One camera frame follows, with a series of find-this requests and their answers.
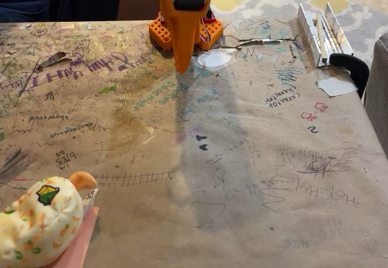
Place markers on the orange gripper black motor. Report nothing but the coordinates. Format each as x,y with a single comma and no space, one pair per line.
181,22

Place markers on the white plush toy orange green spots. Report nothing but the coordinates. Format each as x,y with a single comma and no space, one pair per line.
39,225

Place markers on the black table clamp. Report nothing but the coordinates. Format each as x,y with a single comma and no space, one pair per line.
209,14

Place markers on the aluminium miter box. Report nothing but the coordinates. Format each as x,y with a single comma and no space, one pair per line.
309,28

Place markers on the thin wooden dowel stick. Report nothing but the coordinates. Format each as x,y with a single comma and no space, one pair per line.
321,37

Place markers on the scribbled brown paper table cover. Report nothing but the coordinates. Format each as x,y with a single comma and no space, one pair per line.
242,174

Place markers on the white torn paper scrap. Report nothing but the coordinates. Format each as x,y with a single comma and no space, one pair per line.
335,86

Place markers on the grey upholstered sofa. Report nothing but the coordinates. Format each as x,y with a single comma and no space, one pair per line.
379,98

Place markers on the pink paper sheet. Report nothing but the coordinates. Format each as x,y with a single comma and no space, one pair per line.
82,243

